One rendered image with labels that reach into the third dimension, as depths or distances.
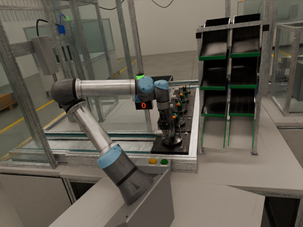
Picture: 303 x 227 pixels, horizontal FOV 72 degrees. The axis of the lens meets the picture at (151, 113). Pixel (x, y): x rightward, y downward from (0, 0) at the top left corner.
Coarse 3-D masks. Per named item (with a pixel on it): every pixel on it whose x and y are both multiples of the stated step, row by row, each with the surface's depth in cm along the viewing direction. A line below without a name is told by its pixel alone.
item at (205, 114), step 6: (228, 78) 124; (228, 84) 126; (204, 90) 125; (210, 90) 132; (204, 96) 125; (210, 96) 129; (216, 96) 127; (222, 96) 126; (204, 102) 126; (210, 102) 126; (216, 102) 124; (222, 102) 123; (204, 108) 124; (210, 108) 123; (216, 108) 121; (222, 108) 120; (204, 114) 119; (210, 114) 117; (216, 114) 116; (222, 114) 115
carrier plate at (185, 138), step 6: (180, 132) 150; (156, 138) 147; (186, 138) 142; (156, 144) 140; (180, 144) 136; (186, 144) 135; (156, 150) 133; (162, 150) 132; (168, 150) 131; (174, 150) 131; (180, 150) 130; (186, 150) 129
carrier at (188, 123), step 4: (176, 116) 160; (176, 120) 161; (180, 120) 163; (184, 120) 162; (188, 120) 166; (192, 120) 165; (176, 124) 157; (180, 124) 157; (184, 124) 159; (188, 124) 160; (176, 128) 156; (180, 128) 155; (188, 128) 154
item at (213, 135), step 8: (208, 120) 131; (216, 120) 129; (224, 120) 128; (208, 128) 130; (216, 128) 128; (224, 128) 126; (208, 136) 128; (216, 136) 126; (224, 136) 120; (208, 144) 126; (216, 144) 124; (224, 144) 119
